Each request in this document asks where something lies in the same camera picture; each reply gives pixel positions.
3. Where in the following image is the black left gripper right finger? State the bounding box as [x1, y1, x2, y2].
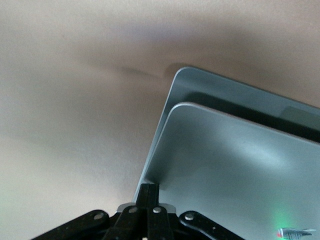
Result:
[147, 184, 248, 240]

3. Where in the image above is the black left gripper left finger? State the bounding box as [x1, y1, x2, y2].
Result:
[29, 184, 150, 240]

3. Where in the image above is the grey aluminium laptop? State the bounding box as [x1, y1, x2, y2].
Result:
[133, 66, 320, 240]

